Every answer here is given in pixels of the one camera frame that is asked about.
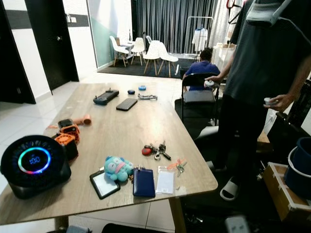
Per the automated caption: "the white slipper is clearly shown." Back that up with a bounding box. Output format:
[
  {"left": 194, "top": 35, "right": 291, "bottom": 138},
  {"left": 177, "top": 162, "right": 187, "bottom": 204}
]
[{"left": 220, "top": 178, "right": 240, "bottom": 201}]

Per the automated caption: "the dark rug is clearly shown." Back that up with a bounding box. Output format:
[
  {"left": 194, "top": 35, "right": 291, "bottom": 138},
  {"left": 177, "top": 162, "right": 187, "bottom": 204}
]
[{"left": 98, "top": 57, "right": 190, "bottom": 78}]

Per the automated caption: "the orange cylinder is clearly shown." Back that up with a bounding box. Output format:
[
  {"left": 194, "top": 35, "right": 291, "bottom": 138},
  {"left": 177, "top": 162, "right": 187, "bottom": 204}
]
[{"left": 73, "top": 115, "right": 92, "bottom": 126}]

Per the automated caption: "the standing person in grey shirt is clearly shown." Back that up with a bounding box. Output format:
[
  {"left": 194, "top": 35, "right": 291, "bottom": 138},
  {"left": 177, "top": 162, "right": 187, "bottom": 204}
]
[{"left": 205, "top": 0, "right": 311, "bottom": 201}]

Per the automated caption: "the black and orange gadget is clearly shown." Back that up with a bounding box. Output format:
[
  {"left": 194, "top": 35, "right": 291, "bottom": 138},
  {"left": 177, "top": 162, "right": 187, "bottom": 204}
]
[{"left": 57, "top": 119, "right": 80, "bottom": 142}]

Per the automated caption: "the black door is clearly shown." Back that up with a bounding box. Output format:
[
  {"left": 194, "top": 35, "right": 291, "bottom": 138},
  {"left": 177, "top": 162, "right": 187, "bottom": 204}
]
[
  {"left": 24, "top": 0, "right": 79, "bottom": 91},
  {"left": 0, "top": 27, "right": 36, "bottom": 104}
]

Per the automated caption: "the metal clothes rack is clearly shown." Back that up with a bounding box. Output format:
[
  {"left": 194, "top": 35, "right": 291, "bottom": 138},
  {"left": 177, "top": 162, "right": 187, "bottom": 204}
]
[{"left": 185, "top": 16, "right": 215, "bottom": 54}]

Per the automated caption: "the black smartphone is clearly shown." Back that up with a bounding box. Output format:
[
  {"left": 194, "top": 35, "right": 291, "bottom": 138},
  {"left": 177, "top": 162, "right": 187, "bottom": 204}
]
[{"left": 116, "top": 98, "right": 138, "bottom": 112}]

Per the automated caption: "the key bunch with red fob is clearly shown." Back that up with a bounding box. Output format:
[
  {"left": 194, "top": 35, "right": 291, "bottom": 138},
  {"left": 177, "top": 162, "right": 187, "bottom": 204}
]
[{"left": 141, "top": 142, "right": 172, "bottom": 161}]

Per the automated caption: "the dark blue wallet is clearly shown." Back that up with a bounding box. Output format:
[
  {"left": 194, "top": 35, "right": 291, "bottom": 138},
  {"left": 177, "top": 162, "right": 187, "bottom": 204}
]
[{"left": 132, "top": 167, "right": 156, "bottom": 198}]

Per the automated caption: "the black equipment case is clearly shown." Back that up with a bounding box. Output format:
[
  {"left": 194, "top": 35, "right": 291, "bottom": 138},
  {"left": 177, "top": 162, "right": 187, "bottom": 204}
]
[{"left": 272, "top": 80, "right": 311, "bottom": 146}]

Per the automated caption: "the round black LED ring speaker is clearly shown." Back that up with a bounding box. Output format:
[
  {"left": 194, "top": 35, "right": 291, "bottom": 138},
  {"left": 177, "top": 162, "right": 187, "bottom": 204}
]
[{"left": 0, "top": 134, "right": 71, "bottom": 200}]

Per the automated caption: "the standing person's right hand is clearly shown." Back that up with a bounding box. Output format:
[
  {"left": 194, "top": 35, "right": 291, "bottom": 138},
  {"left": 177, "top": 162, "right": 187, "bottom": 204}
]
[{"left": 206, "top": 73, "right": 224, "bottom": 88}]

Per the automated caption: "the dark grey curtain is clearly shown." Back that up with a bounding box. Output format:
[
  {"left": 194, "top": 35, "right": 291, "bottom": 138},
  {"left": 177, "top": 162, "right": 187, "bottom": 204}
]
[{"left": 132, "top": 0, "right": 218, "bottom": 54}]

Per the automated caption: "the white chair with wooden legs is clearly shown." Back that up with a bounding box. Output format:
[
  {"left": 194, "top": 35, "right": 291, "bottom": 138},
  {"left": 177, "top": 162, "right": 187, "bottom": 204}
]
[
  {"left": 156, "top": 41, "right": 179, "bottom": 77},
  {"left": 109, "top": 35, "right": 130, "bottom": 67},
  {"left": 143, "top": 40, "right": 162, "bottom": 75},
  {"left": 129, "top": 37, "right": 146, "bottom": 65}
]

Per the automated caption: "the standing person's left hand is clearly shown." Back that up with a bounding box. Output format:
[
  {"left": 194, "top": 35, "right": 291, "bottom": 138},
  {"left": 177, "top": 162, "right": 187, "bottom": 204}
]
[{"left": 268, "top": 94, "right": 295, "bottom": 112}]

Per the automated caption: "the grey headset device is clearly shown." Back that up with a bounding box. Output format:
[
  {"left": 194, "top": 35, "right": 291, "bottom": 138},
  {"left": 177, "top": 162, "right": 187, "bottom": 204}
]
[{"left": 246, "top": 0, "right": 294, "bottom": 27}]

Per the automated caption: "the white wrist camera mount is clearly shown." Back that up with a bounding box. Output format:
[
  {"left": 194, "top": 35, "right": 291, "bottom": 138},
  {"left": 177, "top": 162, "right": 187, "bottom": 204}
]
[
  {"left": 225, "top": 216, "right": 251, "bottom": 233},
  {"left": 66, "top": 225, "right": 90, "bottom": 233}
]

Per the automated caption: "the orange topped black gadget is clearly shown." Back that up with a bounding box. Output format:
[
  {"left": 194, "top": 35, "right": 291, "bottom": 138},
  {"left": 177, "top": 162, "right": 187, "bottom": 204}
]
[{"left": 53, "top": 133, "right": 79, "bottom": 162}]

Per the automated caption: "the seated person in blue shirt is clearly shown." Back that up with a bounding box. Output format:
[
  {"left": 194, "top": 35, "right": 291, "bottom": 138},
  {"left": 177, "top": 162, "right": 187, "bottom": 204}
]
[{"left": 183, "top": 47, "right": 221, "bottom": 91}]

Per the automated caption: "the black chair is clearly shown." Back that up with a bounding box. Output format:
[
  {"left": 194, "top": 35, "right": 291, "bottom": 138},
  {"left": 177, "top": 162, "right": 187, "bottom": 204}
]
[{"left": 181, "top": 73, "right": 220, "bottom": 122}]

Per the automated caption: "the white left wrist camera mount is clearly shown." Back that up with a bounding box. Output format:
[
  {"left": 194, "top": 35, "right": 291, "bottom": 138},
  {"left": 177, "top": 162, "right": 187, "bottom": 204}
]
[{"left": 66, "top": 225, "right": 90, "bottom": 233}]

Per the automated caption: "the red and black frame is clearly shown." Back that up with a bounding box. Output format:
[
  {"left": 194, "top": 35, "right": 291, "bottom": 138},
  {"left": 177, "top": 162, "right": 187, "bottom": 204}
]
[{"left": 226, "top": 0, "right": 248, "bottom": 24}]

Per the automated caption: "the teal plush toy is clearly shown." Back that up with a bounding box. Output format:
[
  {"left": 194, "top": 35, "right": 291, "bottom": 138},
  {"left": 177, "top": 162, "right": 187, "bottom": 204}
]
[{"left": 104, "top": 156, "right": 134, "bottom": 183}]

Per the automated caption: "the wooden box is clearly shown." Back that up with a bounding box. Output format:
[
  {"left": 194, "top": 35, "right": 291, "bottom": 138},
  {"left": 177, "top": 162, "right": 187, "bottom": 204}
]
[{"left": 261, "top": 162, "right": 311, "bottom": 224}]

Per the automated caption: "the dark blue bucket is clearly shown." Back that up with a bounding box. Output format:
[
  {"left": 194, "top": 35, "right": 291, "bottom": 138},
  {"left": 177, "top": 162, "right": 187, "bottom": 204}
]
[{"left": 284, "top": 137, "right": 311, "bottom": 200}]

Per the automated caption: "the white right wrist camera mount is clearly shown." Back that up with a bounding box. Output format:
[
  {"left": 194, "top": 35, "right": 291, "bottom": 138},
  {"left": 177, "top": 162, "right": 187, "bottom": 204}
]
[{"left": 225, "top": 216, "right": 251, "bottom": 233}]

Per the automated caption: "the white hanging garment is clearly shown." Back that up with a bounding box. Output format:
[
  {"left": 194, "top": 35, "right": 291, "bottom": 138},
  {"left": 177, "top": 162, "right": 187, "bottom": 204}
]
[{"left": 192, "top": 28, "right": 208, "bottom": 51}]

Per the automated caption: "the black framed card holder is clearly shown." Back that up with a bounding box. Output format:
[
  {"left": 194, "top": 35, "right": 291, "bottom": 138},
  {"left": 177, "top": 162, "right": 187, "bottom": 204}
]
[{"left": 89, "top": 169, "right": 121, "bottom": 200}]

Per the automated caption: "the clear card holder with keys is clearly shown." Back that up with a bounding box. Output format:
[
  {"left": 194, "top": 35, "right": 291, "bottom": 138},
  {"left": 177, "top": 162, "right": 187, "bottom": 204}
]
[{"left": 156, "top": 159, "right": 187, "bottom": 196}]

